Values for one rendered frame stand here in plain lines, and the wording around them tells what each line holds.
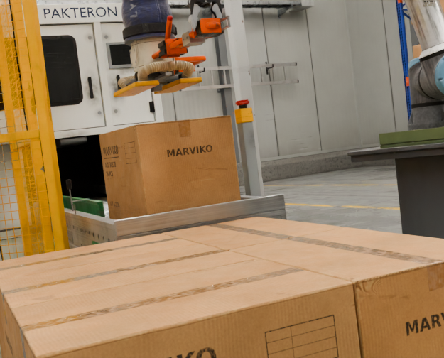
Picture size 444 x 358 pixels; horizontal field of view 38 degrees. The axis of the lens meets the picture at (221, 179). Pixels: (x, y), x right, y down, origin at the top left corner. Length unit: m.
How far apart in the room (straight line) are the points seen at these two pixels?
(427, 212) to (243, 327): 1.46
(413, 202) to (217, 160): 0.77
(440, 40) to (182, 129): 0.99
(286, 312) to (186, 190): 1.36
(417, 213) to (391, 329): 1.24
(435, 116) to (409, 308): 1.27
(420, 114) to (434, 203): 0.34
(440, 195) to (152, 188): 1.07
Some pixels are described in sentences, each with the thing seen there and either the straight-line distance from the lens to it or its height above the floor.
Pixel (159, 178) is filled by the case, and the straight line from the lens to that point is 2.46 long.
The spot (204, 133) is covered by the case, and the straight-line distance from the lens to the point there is 2.53.
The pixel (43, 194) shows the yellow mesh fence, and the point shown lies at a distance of 3.54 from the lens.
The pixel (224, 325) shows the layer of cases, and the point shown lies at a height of 0.52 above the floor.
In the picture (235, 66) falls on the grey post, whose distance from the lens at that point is 5.73.
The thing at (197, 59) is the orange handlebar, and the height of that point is 1.23.
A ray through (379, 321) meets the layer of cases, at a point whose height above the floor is 0.45.
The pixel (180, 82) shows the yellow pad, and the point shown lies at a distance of 2.66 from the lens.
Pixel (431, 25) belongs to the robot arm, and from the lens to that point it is 2.39.
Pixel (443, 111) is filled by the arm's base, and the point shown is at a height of 0.86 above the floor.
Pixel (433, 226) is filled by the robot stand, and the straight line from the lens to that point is 2.52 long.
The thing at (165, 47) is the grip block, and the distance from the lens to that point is 2.54.
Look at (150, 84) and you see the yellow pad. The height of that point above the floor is 1.11.
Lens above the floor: 0.83
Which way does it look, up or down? 3 degrees down
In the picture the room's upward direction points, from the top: 7 degrees counter-clockwise
